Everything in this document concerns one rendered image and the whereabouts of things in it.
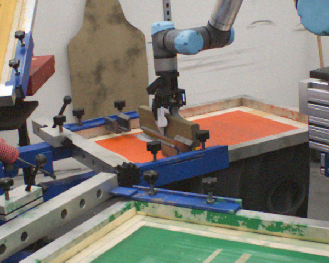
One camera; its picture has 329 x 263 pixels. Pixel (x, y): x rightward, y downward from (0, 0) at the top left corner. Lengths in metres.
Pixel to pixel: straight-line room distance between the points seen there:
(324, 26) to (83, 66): 2.76
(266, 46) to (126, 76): 1.17
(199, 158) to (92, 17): 2.35
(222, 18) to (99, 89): 2.25
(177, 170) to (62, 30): 2.37
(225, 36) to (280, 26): 2.91
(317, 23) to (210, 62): 3.13
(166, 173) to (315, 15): 0.64
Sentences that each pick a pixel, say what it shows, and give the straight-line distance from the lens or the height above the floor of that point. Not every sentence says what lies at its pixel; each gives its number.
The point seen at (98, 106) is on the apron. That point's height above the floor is 0.66.
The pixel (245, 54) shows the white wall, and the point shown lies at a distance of 4.83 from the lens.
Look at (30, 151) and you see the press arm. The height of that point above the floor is 1.04.
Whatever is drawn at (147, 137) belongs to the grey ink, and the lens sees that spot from 2.32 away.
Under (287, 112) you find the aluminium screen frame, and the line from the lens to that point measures 2.46.
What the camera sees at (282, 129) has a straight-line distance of 2.33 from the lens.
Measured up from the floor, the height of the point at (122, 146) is 0.95.
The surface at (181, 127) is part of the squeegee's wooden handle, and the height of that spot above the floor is 1.03.
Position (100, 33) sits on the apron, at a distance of 4.22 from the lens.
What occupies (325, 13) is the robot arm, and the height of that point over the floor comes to 1.42.
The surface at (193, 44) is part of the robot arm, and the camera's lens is 2.02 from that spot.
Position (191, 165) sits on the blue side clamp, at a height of 0.98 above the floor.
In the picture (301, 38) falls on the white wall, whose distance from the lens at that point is 5.14.
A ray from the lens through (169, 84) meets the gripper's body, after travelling 2.12.
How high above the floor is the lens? 1.58
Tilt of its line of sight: 15 degrees down
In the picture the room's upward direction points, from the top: 4 degrees counter-clockwise
